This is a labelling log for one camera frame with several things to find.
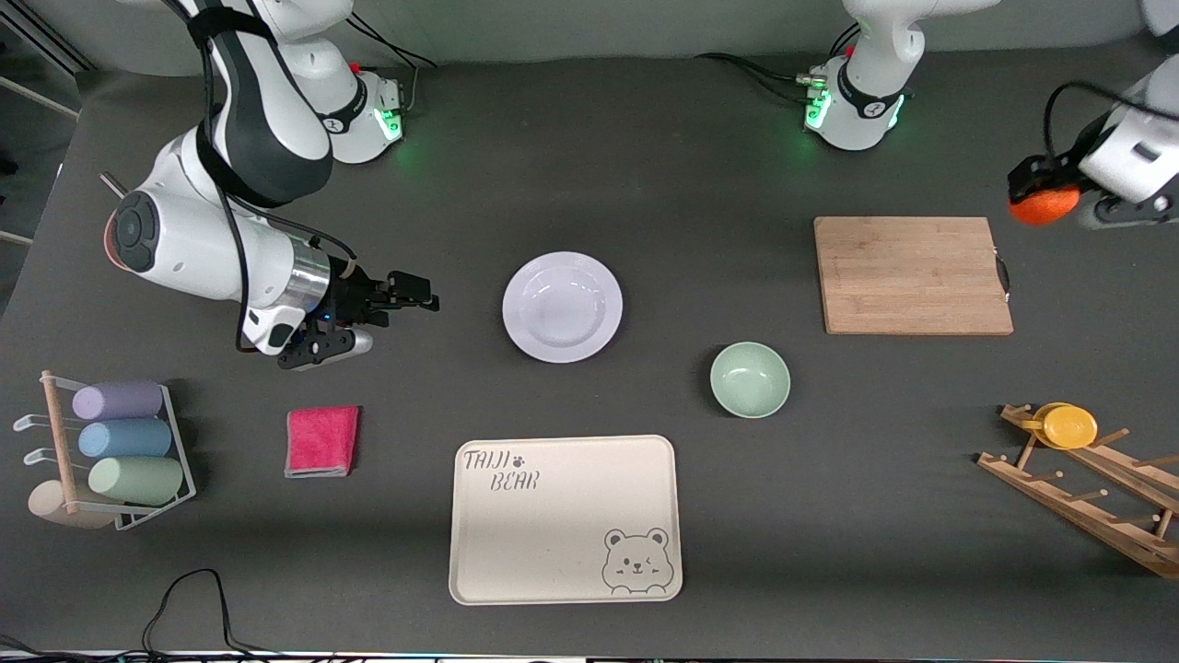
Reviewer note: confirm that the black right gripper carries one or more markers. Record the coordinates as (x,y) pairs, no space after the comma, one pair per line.
(351,296)

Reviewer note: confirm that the beige cup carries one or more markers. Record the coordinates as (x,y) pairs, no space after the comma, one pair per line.
(51,506)

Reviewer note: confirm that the blue cup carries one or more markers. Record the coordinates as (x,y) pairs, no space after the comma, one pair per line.
(124,439)

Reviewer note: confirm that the light green bowl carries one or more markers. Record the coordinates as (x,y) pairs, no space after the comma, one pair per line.
(750,380)

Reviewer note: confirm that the green cup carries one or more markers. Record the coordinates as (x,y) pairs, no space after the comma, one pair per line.
(136,480)

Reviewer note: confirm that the metal scoop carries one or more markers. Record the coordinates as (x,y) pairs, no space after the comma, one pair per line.
(112,183)

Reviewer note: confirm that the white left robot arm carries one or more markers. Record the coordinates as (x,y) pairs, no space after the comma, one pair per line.
(870,55)

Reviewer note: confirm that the beige bear print tray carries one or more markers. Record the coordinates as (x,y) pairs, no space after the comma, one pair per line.
(553,525)

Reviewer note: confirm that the purple cup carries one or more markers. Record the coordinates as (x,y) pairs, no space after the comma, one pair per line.
(118,401)

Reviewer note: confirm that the orange mandarin fruit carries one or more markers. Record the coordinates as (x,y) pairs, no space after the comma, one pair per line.
(1045,208)

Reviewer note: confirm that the wooden rack rod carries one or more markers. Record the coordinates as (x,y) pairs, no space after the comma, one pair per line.
(61,442)

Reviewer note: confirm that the pink folded cloth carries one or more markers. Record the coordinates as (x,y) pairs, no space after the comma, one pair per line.
(321,442)

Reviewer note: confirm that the wooden peg drying rack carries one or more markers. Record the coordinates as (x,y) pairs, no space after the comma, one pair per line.
(1087,511)

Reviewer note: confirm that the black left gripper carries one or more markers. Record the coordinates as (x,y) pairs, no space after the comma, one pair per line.
(1033,174)

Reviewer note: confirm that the white round plate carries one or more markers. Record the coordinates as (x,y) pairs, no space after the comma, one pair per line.
(562,307)

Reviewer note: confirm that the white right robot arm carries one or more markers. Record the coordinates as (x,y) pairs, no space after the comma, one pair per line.
(267,110)

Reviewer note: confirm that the wooden cutting board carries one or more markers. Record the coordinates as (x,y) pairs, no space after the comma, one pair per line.
(912,276)

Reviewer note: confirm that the yellow cup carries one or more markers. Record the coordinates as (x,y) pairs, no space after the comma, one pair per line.
(1068,427)

